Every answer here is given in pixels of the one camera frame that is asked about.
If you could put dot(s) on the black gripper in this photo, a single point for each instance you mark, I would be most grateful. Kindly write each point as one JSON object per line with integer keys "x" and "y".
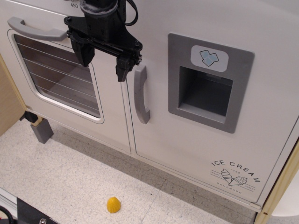
{"x": 103, "y": 27}

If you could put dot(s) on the grey fridge door handle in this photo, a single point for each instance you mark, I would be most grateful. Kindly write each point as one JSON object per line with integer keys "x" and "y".
{"x": 140, "y": 77}

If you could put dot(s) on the white toy fridge door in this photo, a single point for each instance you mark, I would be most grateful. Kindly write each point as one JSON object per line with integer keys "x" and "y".
{"x": 243, "y": 165}

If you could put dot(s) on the white toy oven door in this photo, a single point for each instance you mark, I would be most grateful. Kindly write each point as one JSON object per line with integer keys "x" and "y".
{"x": 51, "y": 81}

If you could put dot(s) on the grey kitchen leg foot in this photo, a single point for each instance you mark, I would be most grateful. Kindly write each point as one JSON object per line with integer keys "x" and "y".
{"x": 43, "y": 131}

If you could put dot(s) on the light wooden side panel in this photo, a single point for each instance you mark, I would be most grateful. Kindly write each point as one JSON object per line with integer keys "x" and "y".
{"x": 12, "y": 106}

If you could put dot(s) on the grey ice dispenser panel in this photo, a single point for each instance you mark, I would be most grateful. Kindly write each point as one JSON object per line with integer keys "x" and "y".
{"x": 207, "y": 81}

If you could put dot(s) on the yellow toy lemon half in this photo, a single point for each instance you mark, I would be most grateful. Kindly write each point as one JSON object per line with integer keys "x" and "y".
{"x": 113, "y": 205}

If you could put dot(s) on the grey oven door handle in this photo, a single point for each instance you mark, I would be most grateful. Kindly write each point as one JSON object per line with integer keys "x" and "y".
{"x": 18, "y": 25}

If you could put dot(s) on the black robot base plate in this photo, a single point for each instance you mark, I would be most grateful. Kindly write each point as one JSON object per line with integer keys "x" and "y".
{"x": 26, "y": 214}

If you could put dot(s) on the beige wooden side frame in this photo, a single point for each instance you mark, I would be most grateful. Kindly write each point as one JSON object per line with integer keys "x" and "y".
{"x": 282, "y": 183}

